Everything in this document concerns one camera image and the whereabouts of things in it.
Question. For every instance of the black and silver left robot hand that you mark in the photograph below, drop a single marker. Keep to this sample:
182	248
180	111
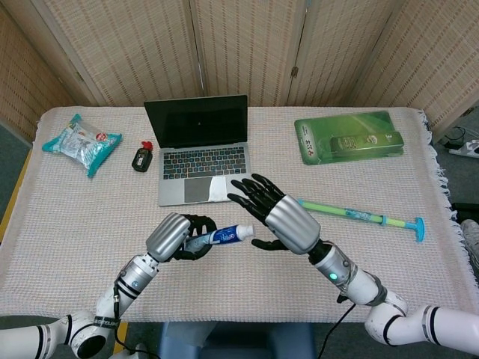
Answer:
168	235

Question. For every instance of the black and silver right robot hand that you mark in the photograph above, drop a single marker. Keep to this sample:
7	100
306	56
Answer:
292	224

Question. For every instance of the blue white toothpaste tube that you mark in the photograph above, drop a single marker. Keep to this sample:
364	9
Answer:
224	235

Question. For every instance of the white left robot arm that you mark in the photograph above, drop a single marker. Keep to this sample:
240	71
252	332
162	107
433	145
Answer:
123	295

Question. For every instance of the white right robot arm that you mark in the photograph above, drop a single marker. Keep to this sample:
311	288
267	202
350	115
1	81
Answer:
374	295

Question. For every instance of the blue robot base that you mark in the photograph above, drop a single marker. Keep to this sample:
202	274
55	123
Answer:
254	340

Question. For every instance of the black bottle with red cap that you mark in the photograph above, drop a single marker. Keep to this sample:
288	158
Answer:
142	159

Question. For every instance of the green tool with blue end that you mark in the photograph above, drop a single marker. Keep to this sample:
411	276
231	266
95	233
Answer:
359	215

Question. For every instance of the pink woven tablecloth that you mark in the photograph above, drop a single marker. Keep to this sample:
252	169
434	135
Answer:
93	209

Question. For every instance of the grey laptop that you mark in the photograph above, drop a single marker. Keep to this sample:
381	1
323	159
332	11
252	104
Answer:
198	157

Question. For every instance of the green blister pack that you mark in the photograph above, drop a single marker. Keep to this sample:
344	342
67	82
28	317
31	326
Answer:
344	136

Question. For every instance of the teal snack bag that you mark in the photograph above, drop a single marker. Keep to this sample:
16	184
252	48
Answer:
82	144

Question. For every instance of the brass screen hinge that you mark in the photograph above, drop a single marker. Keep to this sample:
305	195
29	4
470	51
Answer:
467	111
79	75
294	71

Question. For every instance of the white shoe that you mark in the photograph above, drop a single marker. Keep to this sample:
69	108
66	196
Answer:
470	243

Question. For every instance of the woven folding screen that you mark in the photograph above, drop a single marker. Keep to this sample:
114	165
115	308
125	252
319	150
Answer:
239	45

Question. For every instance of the white power strip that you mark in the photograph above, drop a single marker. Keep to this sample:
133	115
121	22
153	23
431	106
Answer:
466	149

